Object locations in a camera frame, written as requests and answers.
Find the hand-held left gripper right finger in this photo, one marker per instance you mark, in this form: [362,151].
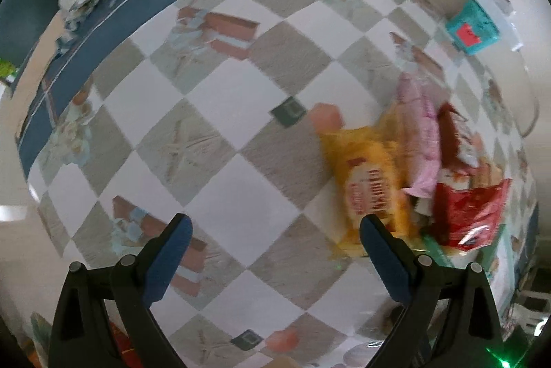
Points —
[387,260]

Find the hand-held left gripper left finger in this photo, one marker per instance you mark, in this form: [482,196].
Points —
[170,260]

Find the yellow snack packet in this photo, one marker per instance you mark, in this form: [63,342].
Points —
[370,174]

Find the shiny red snack packet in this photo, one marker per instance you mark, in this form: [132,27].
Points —
[469,208]

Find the pink snack packet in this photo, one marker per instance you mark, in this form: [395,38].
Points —
[419,135]

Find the dark red snack packet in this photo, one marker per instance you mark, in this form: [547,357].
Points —
[450,139]

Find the red object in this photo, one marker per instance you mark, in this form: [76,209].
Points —
[118,344]

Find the teal tin box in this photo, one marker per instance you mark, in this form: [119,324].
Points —
[471,27]

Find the green object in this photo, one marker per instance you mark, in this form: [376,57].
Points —
[6,71]

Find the white power strip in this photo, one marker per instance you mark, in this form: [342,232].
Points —
[504,6]

